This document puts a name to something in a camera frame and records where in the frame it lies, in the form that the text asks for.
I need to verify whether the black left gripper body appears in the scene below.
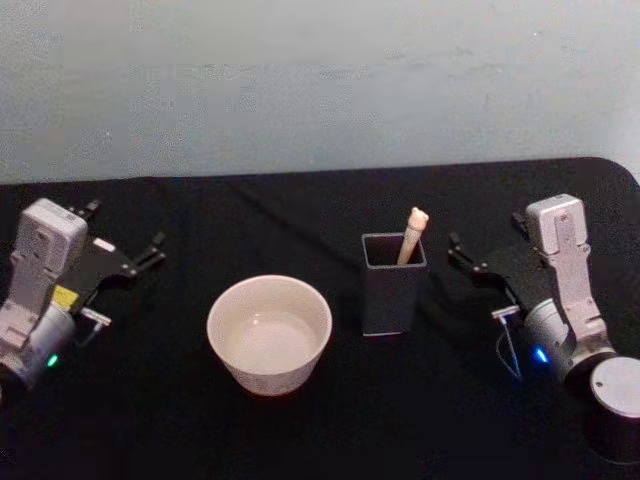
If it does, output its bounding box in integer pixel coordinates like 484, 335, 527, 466
51, 233, 138, 315

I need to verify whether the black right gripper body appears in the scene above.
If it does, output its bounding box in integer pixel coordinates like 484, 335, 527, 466
481, 243, 554, 315

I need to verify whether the wooden utensil with bear head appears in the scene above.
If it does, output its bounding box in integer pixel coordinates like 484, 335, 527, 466
396, 206, 430, 266

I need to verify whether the dark square utensil holder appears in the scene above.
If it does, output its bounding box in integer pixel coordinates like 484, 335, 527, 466
361, 232, 429, 337

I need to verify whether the white ceramic bowl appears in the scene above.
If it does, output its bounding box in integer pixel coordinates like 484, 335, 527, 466
206, 274, 334, 398

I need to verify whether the black table cloth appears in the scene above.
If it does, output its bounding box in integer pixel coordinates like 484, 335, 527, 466
0, 156, 640, 480

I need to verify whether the left gripper cable with plug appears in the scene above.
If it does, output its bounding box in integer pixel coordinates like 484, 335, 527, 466
74, 307, 112, 349

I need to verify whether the gripper cable with plug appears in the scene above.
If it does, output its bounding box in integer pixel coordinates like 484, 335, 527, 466
491, 306, 524, 382
74, 307, 112, 349

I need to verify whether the right gripper cable with plug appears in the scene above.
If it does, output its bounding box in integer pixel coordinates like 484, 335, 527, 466
491, 306, 524, 382

